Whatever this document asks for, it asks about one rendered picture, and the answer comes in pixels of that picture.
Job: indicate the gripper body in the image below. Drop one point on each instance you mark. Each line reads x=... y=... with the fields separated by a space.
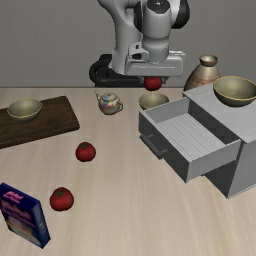
x=156 y=67

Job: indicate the red tomato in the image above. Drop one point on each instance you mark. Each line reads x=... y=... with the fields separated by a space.
x=61 y=199
x=85 y=152
x=153 y=83

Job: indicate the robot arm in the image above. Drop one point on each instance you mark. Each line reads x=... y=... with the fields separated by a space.
x=128 y=30

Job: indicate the olive bowl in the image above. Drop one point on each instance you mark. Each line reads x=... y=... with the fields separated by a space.
x=235 y=90
x=24 y=109
x=152 y=100

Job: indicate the brown ceramic vase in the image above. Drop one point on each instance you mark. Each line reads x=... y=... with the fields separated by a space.
x=202 y=75

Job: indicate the iridescent teapot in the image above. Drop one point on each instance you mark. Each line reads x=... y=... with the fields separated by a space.
x=109 y=103

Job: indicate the grey open drawer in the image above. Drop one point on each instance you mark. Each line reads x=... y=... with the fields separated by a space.
x=186 y=140

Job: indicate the grey cabinet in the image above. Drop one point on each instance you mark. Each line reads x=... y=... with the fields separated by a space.
x=233 y=133

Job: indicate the dark brown wooden board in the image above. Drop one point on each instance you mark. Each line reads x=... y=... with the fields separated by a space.
x=36 y=123

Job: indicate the blue carton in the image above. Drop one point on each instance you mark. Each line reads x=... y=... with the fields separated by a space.
x=24 y=216

